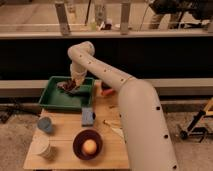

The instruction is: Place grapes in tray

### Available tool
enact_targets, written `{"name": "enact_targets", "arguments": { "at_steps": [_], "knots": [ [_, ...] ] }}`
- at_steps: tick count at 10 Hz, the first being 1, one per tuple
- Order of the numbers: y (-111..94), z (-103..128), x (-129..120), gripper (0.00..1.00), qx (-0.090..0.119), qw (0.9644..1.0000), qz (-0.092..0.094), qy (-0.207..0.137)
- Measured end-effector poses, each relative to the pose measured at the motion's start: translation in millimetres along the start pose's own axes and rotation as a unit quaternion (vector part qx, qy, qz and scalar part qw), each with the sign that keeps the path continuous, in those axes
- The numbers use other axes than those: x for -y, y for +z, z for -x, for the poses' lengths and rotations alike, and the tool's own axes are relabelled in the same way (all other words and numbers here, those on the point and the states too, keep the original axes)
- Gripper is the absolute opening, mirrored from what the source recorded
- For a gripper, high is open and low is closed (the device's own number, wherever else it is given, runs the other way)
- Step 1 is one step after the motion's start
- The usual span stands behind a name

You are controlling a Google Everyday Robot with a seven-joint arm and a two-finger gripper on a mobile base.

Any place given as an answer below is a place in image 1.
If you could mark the green plastic tray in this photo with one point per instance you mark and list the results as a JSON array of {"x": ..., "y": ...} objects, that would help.
[{"x": 53, "y": 98}]

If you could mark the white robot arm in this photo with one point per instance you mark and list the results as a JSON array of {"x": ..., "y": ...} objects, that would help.
[{"x": 148, "y": 143}]

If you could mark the grey metal post right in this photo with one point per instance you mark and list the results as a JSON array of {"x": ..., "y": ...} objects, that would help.
[{"x": 125, "y": 13}]

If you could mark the wooden utensil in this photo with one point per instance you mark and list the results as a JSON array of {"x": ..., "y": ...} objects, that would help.
[{"x": 114, "y": 129}]

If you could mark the white paper cup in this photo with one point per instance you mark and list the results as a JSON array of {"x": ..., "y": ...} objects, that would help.
[{"x": 42, "y": 147}]

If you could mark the yellow black stand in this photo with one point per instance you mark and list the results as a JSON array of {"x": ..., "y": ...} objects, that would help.
[{"x": 193, "y": 130}]

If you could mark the grey metal post left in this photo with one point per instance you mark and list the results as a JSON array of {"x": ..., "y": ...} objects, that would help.
[{"x": 62, "y": 17}]

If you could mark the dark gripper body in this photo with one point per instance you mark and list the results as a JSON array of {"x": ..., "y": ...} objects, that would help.
[{"x": 60, "y": 86}]

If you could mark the black equipment top right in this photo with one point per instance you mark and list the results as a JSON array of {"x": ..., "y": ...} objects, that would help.
[{"x": 199, "y": 9}]

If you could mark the blue sponge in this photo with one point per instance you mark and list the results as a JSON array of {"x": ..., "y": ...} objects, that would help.
[{"x": 88, "y": 116}]

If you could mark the red orange object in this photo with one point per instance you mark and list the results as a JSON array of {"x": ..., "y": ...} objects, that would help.
[{"x": 106, "y": 90}]

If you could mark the dark brown bowl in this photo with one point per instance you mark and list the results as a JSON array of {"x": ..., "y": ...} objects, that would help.
[{"x": 81, "y": 138}]

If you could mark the orange ball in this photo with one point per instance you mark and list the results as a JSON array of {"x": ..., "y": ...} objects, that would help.
[{"x": 89, "y": 147}]

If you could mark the grey metal post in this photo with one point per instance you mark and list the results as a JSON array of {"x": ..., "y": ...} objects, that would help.
[
  {"x": 125, "y": 13},
  {"x": 62, "y": 17}
]

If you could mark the dark red grape bunch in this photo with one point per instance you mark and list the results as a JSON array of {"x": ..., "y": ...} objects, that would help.
[{"x": 69, "y": 85}]

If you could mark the blue cup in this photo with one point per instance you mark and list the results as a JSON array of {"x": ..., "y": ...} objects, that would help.
[{"x": 45, "y": 125}]

